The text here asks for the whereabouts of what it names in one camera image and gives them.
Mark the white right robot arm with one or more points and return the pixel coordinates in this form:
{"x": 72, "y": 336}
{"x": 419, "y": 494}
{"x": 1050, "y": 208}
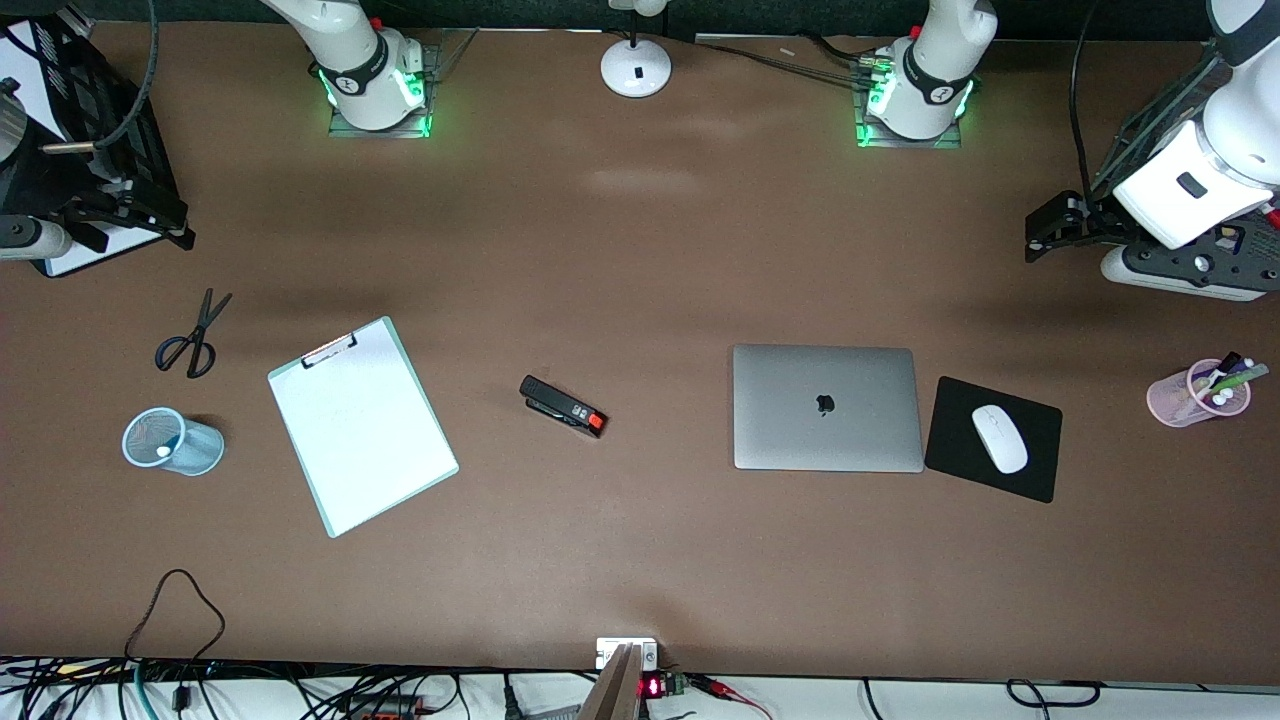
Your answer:
{"x": 365, "y": 60}

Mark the silver laptop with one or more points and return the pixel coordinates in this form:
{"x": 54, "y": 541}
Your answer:
{"x": 790, "y": 420}

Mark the white computer mouse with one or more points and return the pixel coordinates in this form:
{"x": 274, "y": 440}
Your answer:
{"x": 1000, "y": 438}

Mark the red LED display module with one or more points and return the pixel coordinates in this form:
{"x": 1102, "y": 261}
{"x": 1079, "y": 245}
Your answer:
{"x": 652, "y": 687}

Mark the white power box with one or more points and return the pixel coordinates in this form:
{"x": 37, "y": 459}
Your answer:
{"x": 610, "y": 648}

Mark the black stapler orange tip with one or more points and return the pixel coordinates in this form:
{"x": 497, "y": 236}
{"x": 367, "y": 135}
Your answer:
{"x": 560, "y": 403}

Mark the orange black connector strip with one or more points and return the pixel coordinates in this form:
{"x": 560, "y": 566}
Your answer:
{"x": 385, "y": 710}

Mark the pink translucent pen cup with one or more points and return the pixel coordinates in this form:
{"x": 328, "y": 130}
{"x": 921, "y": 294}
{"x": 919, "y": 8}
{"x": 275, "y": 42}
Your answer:
{"x": 1170, "y": 400}

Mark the red-capped white marker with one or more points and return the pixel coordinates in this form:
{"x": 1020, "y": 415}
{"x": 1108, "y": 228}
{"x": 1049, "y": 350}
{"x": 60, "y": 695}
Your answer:
{"x": 1272, "y": 215}

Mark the black mouse pad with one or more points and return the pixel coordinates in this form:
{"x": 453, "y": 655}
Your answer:
{"x": 950, "y": 440}

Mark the metal base plate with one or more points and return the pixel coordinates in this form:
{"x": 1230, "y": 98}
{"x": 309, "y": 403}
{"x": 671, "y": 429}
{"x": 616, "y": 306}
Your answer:
{"x": 345, "y": 128}
{"x": 905, "y": 143}

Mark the white printer paper stack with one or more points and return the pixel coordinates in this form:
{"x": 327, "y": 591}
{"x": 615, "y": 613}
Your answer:
{"x": 25, "y": 60}
{"x": 100, "y": 258}

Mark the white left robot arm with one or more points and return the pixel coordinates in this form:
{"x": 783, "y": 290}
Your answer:
{"x": 935, "y": 80}

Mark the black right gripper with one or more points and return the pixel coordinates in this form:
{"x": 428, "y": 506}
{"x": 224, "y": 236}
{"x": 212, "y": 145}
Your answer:
{"x": 38, "y": 186}

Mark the black stacked letter tray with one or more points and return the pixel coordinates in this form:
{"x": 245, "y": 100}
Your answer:
{"x": 130, "y": 120}

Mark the blue mesh pen cup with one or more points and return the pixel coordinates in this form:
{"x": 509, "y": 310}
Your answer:
{"x": 195, "y": 455}

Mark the blank white paper sheet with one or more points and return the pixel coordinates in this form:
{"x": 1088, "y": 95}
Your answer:
{"x": 380, "y": 450}

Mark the brown wooden post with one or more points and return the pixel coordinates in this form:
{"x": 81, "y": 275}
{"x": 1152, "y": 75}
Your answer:
{"x": 612, "y": 695}

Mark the mint green clipboard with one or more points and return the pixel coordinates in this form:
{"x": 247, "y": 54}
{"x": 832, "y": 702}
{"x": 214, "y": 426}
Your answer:
{"x": 330, "y": 351}

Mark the white desk lamp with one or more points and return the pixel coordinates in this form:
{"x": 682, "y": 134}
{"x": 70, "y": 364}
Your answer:
{"x": 636, "y": 70}

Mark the black marker pen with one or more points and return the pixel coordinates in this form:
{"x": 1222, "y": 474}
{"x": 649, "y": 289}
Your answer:
{"x": 1228, "y": 362}

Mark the green pen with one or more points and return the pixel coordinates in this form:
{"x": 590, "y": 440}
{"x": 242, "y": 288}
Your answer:
{"x": 1250, "y": 375}

